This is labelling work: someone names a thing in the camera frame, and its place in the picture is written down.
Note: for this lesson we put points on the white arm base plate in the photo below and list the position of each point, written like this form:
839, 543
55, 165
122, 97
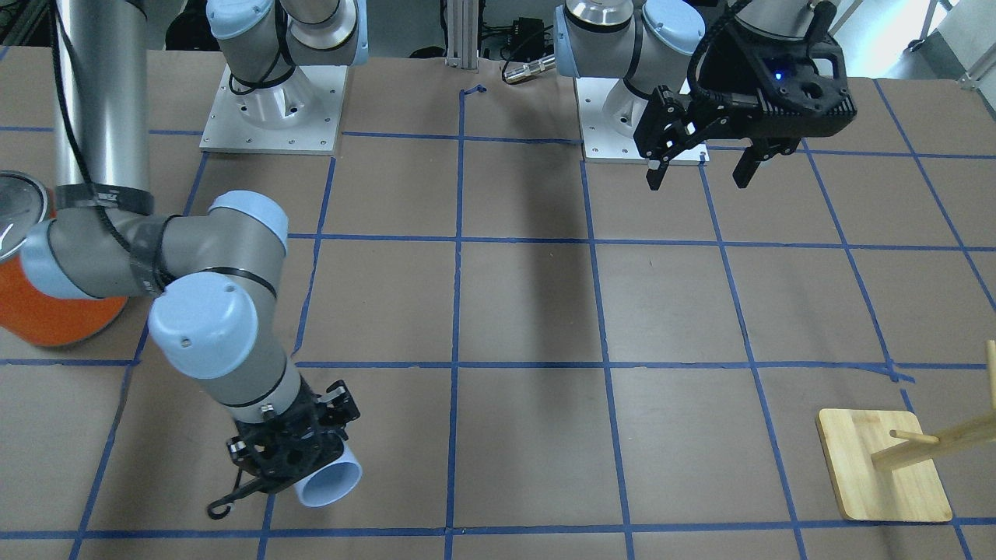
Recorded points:
608, 115
298, 117

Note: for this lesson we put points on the orange metal-lidded canister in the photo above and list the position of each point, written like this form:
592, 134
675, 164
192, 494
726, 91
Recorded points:
26, 312

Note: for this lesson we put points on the light blue plastic cup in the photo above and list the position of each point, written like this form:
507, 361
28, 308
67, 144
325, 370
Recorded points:
330, 483

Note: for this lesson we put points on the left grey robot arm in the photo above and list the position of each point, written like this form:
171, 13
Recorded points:
652, 44

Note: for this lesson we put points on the aluminium profile post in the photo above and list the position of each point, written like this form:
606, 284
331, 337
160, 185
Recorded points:
462, 34

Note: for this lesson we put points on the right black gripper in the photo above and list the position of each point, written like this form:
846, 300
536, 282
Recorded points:
339, 404

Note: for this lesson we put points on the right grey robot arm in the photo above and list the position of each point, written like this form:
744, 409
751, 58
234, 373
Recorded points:
214, 279

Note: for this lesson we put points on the silver cable connector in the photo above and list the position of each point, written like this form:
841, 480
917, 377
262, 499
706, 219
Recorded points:
529, 70

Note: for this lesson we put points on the wooden cup rack stand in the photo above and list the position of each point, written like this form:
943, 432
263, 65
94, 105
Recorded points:
881, 462

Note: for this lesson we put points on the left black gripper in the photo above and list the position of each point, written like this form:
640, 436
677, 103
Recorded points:
738, 79

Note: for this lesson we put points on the black power adapter box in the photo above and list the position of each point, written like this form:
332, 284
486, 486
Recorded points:
527, 36

